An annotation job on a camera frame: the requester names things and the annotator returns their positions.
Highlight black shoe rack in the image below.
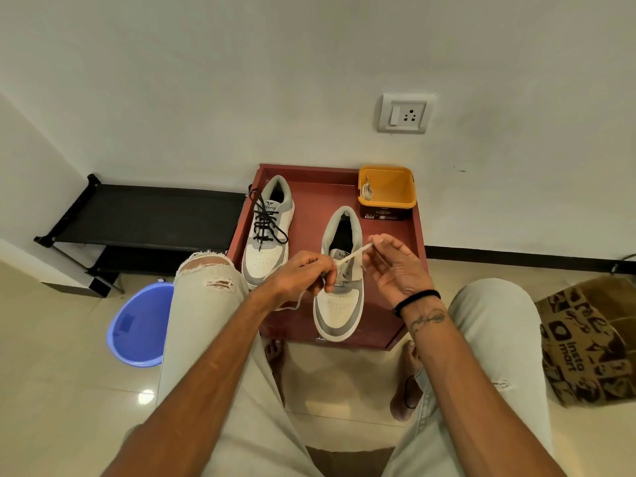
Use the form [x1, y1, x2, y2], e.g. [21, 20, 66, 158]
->
[34, 174, 247, 298]

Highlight blue plastic tub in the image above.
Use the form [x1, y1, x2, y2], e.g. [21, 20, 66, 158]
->
[106, 282, 175, 368]

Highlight brown seat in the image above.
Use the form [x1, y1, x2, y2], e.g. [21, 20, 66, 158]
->
[304, 445, 395, 477]

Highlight person's left forearm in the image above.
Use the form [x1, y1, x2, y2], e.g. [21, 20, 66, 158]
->
[102, 285, 280, 477]

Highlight unlaced grey white sneaker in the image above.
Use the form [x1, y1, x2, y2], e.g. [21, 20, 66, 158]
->
[312, 206, 366, 343]

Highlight dark labelled box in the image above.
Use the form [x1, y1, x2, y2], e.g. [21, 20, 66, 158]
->
[359, 202, 413, 221]

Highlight person's right forearm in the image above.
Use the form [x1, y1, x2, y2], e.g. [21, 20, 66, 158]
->
[397, 294, 567, 477]

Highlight brown printed paper bag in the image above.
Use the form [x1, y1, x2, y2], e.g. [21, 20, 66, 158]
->
[535, 275, 636, 408]

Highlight grey white sneaker black laces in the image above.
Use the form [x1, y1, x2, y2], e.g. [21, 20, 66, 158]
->
[241, 175, 296, 291]

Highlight person's left leg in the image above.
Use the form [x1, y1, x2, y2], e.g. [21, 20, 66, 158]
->
[156, 250, 324, 477]

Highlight yellow plastic container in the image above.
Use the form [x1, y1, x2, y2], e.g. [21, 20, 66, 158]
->
[358, 166, 417, 209]

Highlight person's right foot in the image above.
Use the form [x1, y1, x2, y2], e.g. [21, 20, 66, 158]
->
[390, 340, 424, 423]

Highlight red wooden stool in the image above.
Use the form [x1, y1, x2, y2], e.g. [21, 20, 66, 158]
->
[226, 164, 428, 352]

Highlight person's right leg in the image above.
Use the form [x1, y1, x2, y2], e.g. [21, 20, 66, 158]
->
[382, 278, 556, 477]

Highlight black wristband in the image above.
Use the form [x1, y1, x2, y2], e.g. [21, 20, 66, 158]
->
[394, 289, 442, 318]

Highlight person's left foot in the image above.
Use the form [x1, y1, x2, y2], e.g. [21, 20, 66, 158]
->
[265, 338, 287, 408]

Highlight person's left hand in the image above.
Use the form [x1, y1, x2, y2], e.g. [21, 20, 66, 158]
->
[265, 250, 340, 312]

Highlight person's leg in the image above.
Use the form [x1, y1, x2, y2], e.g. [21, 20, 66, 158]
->
[156, 250, 324, 477]
[382, 278, 556, 477]

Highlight person's foot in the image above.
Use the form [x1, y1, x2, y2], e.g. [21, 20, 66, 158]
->
[265, 338, 287, 408]
[390, 340, 424, 423]

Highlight person's right hand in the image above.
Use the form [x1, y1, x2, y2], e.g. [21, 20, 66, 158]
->
[362, 233, 441, 317]

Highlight white wall socket plate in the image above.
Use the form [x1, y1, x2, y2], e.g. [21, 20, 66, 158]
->
[377, 93, 437, 134]

